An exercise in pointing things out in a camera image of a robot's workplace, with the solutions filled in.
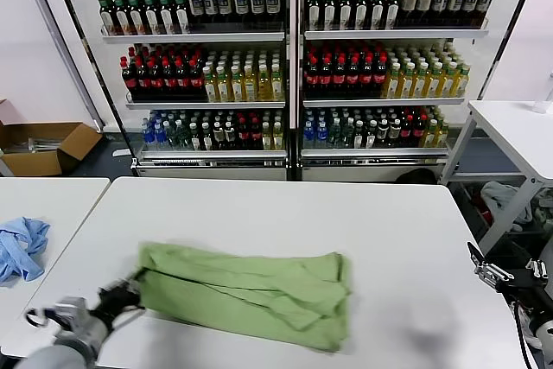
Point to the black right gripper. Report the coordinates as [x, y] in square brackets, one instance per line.
[527, 287]

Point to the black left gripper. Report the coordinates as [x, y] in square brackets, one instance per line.
[121, 297]

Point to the green polo shirt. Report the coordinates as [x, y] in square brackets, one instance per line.
[246, 291]

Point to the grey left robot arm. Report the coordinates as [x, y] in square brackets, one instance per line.
[65, 351]

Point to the pale clothes pile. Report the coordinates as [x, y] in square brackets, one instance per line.
[544, 213]

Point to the white sneaker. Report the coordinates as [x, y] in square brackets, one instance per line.
[530, 328]

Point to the grey crumpled cloth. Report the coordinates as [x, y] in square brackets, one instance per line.
[501, 200]

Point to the black storage crate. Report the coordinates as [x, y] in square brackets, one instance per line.
[461, 196]

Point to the crumpled light blue cloth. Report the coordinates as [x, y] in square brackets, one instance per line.
[21, 252]

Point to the white paper scrap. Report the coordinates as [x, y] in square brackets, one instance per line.
[121, 152]

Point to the white side table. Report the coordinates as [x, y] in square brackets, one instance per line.
[510, 135]

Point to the black bag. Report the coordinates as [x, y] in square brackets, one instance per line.
[417, 176]

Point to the blue sports drink bottle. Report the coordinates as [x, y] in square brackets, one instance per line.
[309, 135]
[322, 135]
[149, 135]
[160, 135]

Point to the clear green water bottle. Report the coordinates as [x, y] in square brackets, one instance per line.
[184, 138]
[172, 138]
[347, 136]
[334, 136]

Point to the small dark tea bottle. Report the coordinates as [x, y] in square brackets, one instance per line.
[219, 138]
[207, 139]
[383, 133]
[359, 138]
[230, 138]
[370, 138]
[394, 133]
[195, 139]

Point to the open cardboard box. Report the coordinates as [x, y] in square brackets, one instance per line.
[43, 161]

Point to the small yellow juice bottle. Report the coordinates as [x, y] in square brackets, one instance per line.
[267, 139]
[430, 135]
[278, 139]
[442, 135]

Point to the silver metal parts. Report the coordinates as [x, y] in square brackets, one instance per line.
[41, 144]

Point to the small red cap cola bottle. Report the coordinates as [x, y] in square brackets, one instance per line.
[418, 130]
[406, 131]
[256, 135]
[244, 135]

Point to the clear plastic cup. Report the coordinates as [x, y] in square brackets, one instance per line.
[542, 103]

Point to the white beverage shelf unit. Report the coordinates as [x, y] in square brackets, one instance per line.
[389, 34]
[194, 37]

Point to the green cap tea bottle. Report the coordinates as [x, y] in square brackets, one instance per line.
[122, 14]
[315, 12]
[378, 12]
[151, 14]
[330, 12]
[181, 14]
[136, 14]
[345, 12]
[393, 12]
[106, 14]
[362, 12]
[166, 14]

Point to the beige label dark drink bottle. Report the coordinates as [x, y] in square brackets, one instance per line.
[409, 1]
[425, 1]

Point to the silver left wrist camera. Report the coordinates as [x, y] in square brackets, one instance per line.
[69, 309]

